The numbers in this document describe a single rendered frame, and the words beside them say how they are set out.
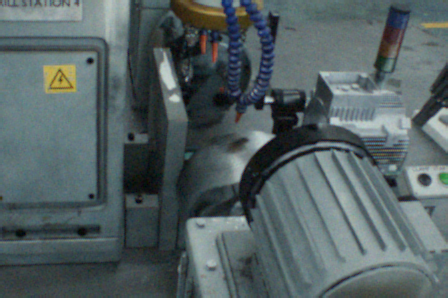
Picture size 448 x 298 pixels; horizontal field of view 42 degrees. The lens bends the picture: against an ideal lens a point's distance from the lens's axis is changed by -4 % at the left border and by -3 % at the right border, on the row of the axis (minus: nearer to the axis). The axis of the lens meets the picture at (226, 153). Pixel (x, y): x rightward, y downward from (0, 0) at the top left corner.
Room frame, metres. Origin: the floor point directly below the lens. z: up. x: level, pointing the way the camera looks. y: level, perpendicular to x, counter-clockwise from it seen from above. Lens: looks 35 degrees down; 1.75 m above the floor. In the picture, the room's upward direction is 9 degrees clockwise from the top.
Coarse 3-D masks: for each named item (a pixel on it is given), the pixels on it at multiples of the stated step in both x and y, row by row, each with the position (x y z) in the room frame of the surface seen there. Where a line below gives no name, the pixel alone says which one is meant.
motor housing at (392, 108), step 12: (384, 96) 1.23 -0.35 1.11; (396, 96) 1.24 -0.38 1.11; (312, 108) 1.26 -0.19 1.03; (324, 108) 1.16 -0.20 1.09; (384, 108) 1.18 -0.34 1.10; (396, 108) 1.19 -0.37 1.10; (312, 120) 1.26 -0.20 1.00; (324, 120) 1.26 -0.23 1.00; (348, 120) 1.15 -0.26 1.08; (360, 120) 1.15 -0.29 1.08; (384, 120) 1.17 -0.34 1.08; (396, 120) 1.18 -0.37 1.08; (372, 132) 1.13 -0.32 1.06; (384, 132) 1.14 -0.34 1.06; (372, 144) 1.13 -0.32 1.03; (396, 144) 1.15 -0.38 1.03; (384, 156) 1.13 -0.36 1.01; (396, 156) 1.14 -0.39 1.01
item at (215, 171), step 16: (208, 144) 0.88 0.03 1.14; (224, 144) 0.87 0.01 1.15; (240, 144) 0.86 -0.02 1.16; (256, 144) 0.87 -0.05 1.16; (192, 160) 0.87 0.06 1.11; (208, 160) 0.84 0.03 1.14; (224, 160) 0.83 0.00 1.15; (240, 160) 0.82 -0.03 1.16; (192, 176) 0.83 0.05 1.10; (208, 176) 0.80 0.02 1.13; (224, 176) 0.79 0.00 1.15; (240, 176) 0.78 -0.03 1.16; (176, 192) 0.86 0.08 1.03; (192, 192) 0.80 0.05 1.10; (208, 192) 0.77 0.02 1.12; (224, 192) 0.75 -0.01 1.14; (192, 208) 0.76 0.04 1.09; (208, 208) 0.74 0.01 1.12; (224, 208) 0.73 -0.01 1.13; (240, 208) 0.72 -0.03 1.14
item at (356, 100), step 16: (320, 80) 1.21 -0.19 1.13; (336, 80) 1.24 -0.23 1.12; (352, 80) 1.25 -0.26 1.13; (368, 80) 1.24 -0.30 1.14; (320, 96) 1.19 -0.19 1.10; (336, 96) 1.13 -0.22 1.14; (352, 96) 1.15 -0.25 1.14; (368, 96) 1.16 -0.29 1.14; (336, 112) 1.14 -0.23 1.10; (352, 112) 1.15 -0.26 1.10; (368, 112) 1.16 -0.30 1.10
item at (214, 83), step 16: (160, 32) 1.38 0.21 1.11; (176, 32) 1.33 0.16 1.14; (208, 32) 1.32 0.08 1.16; (224, 32) 1.33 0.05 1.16; (176, 48) 1.29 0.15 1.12; (192, 48) 1.31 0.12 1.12; (208, 48) 1.32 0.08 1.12; (224, 48) 1.33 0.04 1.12; (176, 64) 1.29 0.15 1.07; (192, 64) 1.31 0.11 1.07; (208, 64) 1.32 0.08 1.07; (224, 64) 1.32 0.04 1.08; (192, 80) 1.31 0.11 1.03; (208, 80) 1.32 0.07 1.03; (224, 80) 1.32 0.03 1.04; (240, 80) 1.34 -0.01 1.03; (192, 96) 1.31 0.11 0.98; (208, 96) 1.32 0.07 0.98; (224, 96) 1.33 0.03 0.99; (192, 112) 1.31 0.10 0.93; (208, 112) 1.33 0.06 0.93
